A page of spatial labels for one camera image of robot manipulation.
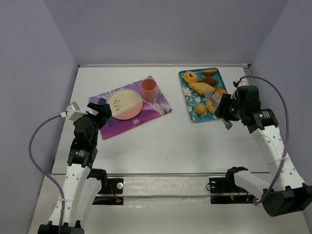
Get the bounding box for metal serving tongs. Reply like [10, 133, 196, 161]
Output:
[204, 88, 233, 130]

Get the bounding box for small round bread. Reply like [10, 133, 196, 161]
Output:
[194, 103, 207, 116]

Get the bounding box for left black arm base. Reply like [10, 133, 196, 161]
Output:
[87, 169, 124, 205]

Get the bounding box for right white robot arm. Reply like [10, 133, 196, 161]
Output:
[215, 85, 312, 217]

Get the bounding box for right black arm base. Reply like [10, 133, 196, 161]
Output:
[206, 167, 254, 205]

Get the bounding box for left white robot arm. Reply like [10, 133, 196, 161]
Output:
[38, 102, 112, 234]

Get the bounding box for long golden bread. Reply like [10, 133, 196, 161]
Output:
[189, 82, 215, 96]

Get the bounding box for brown bread wedge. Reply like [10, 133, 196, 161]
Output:
[202, 69, 218, 77]

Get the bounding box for blue plastic spoon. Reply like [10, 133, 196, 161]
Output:
[98, 98, 106, 105]

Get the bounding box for blue plastic fork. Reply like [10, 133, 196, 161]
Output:
[107, 117, 113, 127]

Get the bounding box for cream and pink plate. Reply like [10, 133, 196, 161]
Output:
[107, 89, 143, 120]

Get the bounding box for small glazed bun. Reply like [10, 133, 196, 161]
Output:
[215, 88, 227, 96]

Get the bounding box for large plain doughnut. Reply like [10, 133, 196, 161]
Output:
[205, 99, 215, 114]

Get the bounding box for dark chocolate pastry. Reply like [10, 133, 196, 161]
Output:
[199, 76, 218, 87]

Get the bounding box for pink plastic cup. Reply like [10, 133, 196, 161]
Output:
[141, 78, 157, 102]

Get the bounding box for teal floral tray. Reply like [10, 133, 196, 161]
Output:
[179, 68, 226, 122]

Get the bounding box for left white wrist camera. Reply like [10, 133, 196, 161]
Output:
[60, 102, 87, 121]

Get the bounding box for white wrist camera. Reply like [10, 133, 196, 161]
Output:
[233, 78, 249, 88]
[60, 102, 87, 121]

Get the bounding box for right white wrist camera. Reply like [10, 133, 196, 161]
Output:
[233, 78, 249, 88]

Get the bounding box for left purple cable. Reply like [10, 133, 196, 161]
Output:
[28, 114, 64, 234]

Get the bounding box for purple cable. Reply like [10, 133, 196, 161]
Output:
[238, 75, 290, 205]
[28, 114, 64, 234]

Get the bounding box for metal mounting rail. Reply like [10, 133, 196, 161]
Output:
[50, 171, 271, 177]

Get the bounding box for glazed ring doughnut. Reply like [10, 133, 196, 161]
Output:
[183, 71, 198, 84]

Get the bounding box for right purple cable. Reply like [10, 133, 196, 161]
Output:
[238, 75, 290, 205]

